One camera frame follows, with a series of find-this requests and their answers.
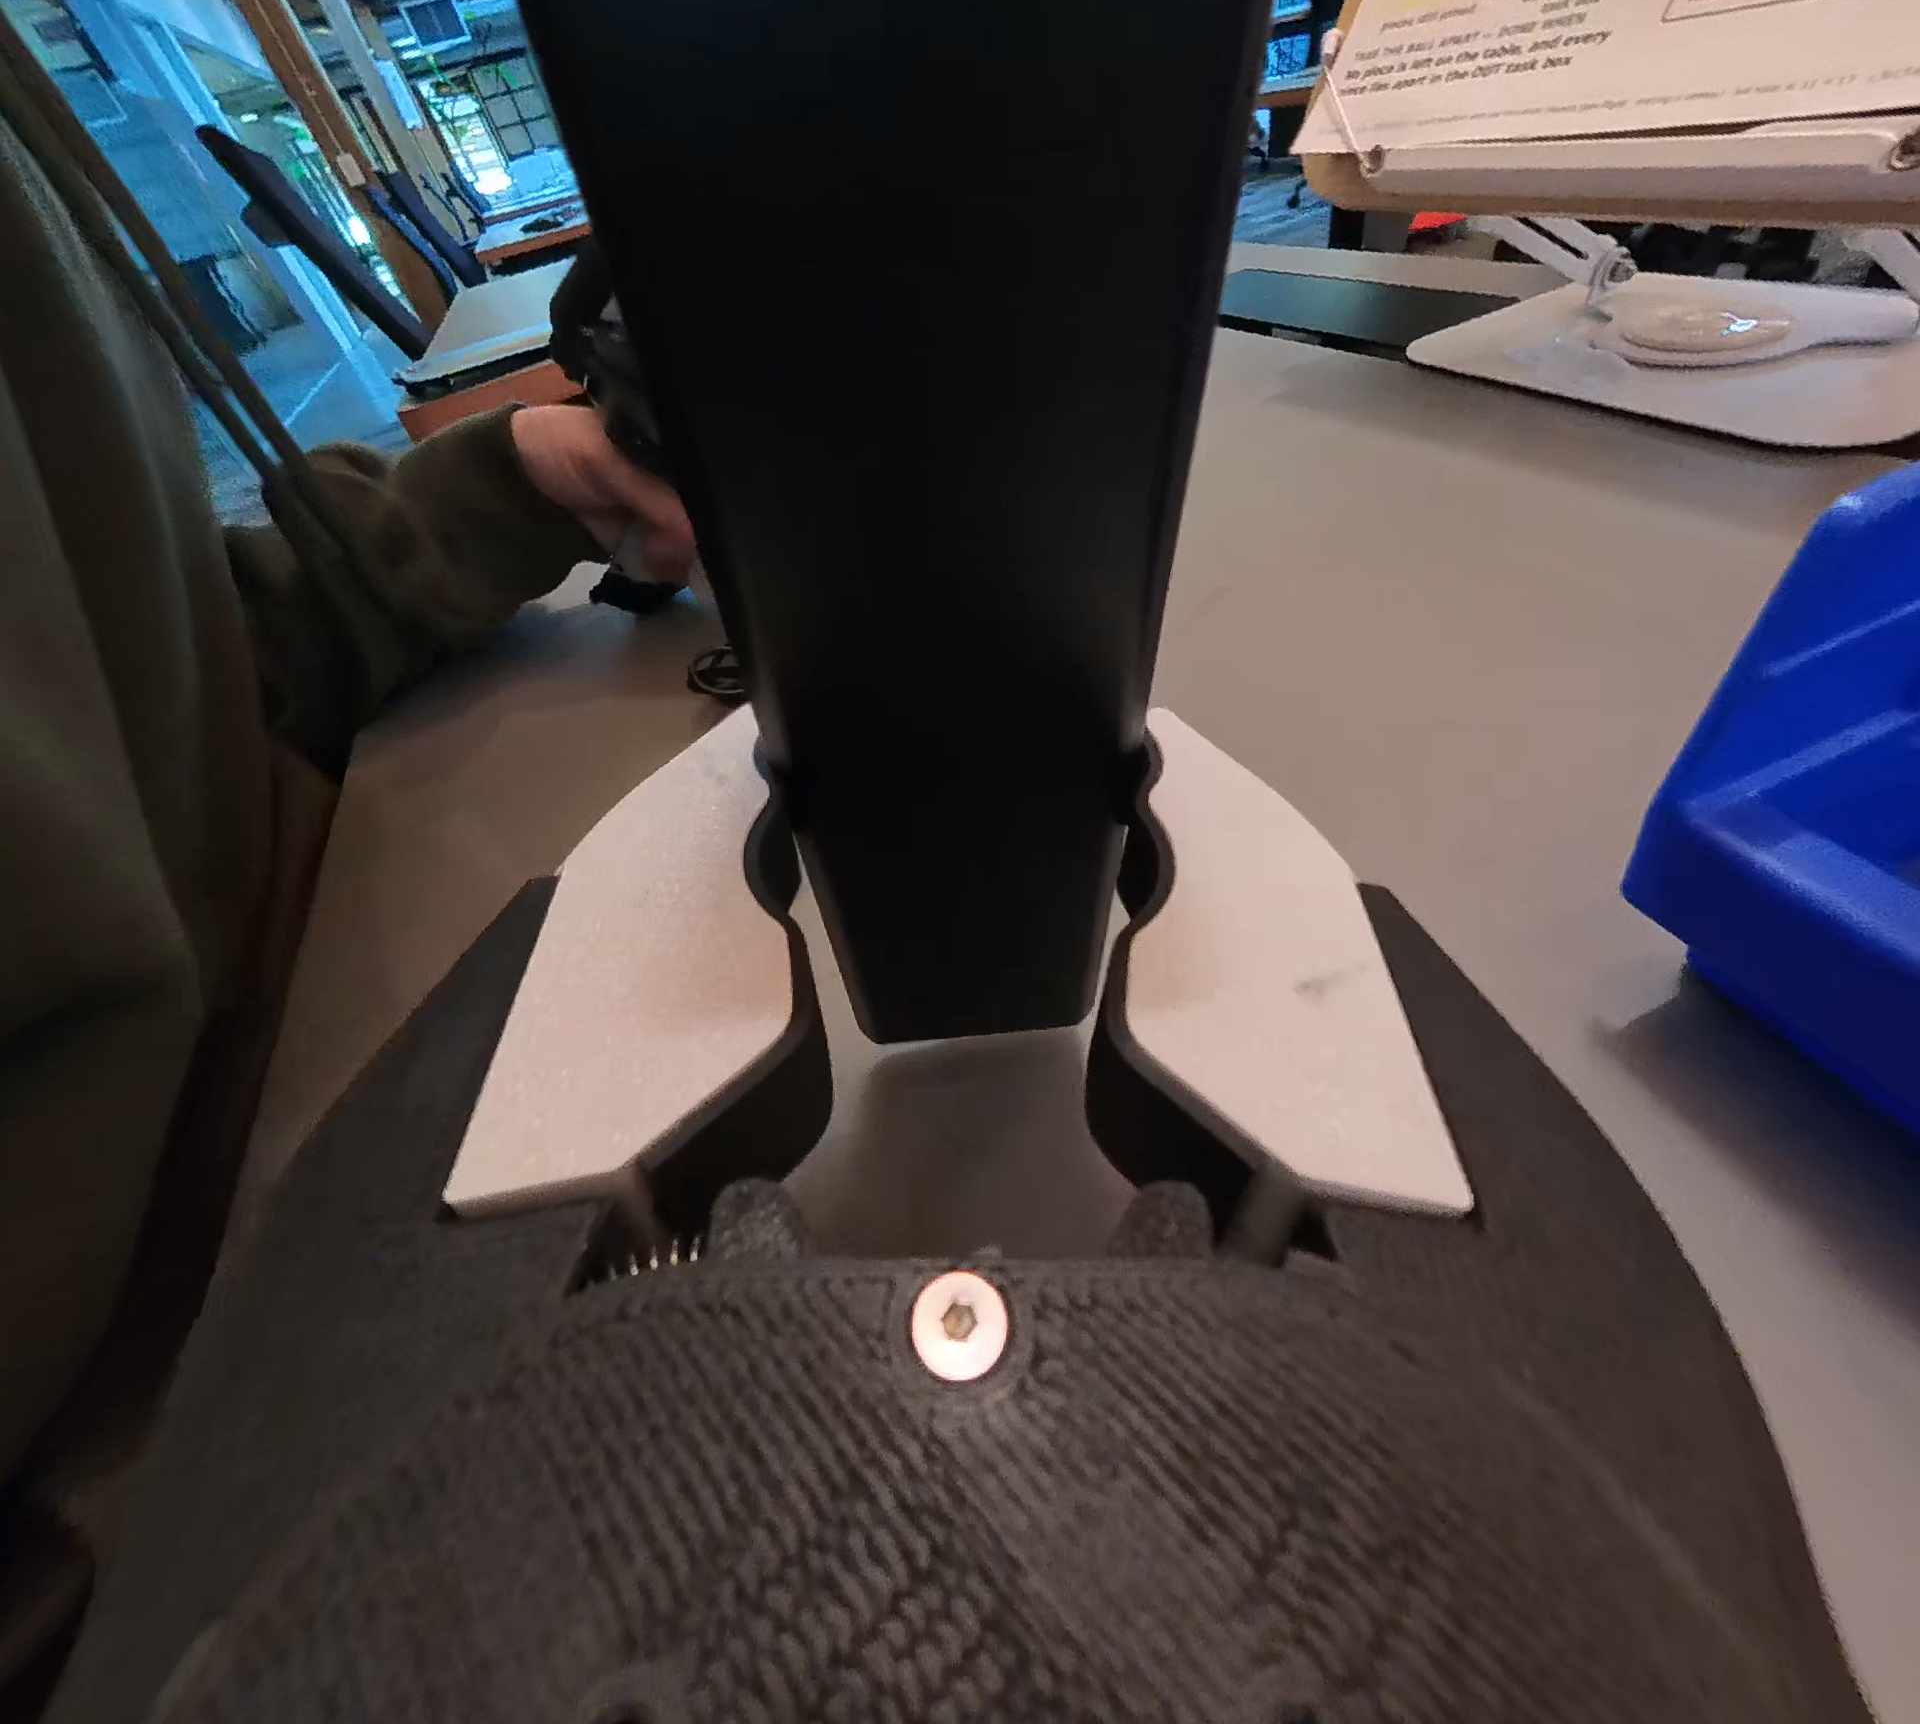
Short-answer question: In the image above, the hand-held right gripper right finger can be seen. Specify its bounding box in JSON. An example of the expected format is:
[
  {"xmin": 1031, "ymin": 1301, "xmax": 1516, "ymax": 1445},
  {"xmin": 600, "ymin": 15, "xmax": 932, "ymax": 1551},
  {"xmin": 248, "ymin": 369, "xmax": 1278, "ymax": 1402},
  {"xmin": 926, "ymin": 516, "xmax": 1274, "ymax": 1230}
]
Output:
[{"xmin": 1085, "ymin": 705, "xmax": 1475, "ymax": 1220}]

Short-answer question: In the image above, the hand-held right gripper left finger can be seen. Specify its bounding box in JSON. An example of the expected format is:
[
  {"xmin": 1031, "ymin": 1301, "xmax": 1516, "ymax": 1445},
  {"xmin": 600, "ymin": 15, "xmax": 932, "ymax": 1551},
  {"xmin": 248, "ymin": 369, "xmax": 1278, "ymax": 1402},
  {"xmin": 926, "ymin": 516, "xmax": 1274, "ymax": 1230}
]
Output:
[{"xmin": 441, "ymin": 718, "xmax": 836, "ymax": 1220}]

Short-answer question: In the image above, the tall black board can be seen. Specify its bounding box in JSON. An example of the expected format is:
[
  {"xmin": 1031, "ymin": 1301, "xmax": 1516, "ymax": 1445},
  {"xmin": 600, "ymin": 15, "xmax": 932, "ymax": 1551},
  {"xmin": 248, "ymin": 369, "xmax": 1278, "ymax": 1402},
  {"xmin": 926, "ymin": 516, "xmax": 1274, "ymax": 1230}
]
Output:
[{"xmin": 497, "ymin": 0, "xmax": 1308, "ymax": 1045}]

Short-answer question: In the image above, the person's left forearm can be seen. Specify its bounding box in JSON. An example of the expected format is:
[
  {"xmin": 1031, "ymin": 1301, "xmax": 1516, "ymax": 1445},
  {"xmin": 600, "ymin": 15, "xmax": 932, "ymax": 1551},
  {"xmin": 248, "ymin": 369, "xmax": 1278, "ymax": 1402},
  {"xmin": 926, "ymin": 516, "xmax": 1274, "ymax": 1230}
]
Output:
[{"xmin": 223, "ymin": 405, "xmax": 606, "ymax": 782}]

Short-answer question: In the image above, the wooden-edged background desk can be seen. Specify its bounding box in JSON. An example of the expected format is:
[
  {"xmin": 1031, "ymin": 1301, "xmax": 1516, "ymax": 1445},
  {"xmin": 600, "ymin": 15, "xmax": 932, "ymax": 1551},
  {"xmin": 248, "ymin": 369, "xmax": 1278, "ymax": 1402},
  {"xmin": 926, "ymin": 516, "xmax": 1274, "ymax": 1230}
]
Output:
[{"xmin": 393, "ymin": 260, "xmax": 606, "ymax": 446}]

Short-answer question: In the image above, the smooth desk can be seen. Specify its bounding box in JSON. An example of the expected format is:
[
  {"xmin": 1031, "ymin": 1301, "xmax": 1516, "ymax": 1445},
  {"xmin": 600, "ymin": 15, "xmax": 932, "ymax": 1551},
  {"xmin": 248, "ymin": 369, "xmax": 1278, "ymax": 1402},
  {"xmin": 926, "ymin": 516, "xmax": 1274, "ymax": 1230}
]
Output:
[{"xmin": 239, "ymin": 237, "xmax": 1920, "ymax": 1724}]

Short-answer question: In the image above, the person's left hand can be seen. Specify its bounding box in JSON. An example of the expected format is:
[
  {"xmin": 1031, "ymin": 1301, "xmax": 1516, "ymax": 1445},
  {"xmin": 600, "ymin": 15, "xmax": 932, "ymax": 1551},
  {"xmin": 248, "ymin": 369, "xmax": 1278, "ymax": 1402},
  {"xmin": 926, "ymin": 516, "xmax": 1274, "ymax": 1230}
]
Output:
[{"xmin": 511, "ymin": 404, "xmax": 702, "ymax": 589}]

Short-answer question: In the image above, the blue plastic bin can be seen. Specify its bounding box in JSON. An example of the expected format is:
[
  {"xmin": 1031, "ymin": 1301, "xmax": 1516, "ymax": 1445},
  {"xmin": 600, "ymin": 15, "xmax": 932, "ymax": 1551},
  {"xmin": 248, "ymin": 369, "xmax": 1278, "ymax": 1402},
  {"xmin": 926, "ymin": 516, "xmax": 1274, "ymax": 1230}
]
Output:
[{"xmin": 1620, "ymin": 459, "xmax": 1920, "ymax": 1136}]

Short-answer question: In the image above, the person's olive jacket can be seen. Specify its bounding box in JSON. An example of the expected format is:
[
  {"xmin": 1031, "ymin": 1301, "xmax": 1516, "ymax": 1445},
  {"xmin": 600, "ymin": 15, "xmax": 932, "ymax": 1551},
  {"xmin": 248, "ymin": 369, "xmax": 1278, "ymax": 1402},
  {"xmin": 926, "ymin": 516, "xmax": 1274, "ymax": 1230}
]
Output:
[{"xmin": 0, "ymin": 6, "xmax": 362, "ymax": 1724}]

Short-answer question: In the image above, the white document stand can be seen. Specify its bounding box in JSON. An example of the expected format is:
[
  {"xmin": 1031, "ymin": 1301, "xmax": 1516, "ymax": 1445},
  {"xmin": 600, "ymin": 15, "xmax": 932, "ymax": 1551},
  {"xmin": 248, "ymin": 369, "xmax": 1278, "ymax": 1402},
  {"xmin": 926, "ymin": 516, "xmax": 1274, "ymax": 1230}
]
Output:
[{"xmin": 1290, "ymin": 0, "xmax": 1920, "ymax": 453}]

